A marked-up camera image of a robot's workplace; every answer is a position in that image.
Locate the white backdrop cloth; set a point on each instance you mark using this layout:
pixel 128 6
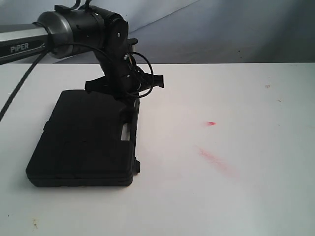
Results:
pixel 220 31

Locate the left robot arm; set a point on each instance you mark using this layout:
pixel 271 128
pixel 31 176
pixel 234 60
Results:
pixel 69 31

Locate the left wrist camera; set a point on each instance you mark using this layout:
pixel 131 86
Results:
pixel 131 44

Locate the black plastic tool case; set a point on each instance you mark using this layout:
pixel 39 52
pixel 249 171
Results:
pixel 89 140

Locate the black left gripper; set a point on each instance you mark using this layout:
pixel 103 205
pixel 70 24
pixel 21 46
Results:
pixel 124 79

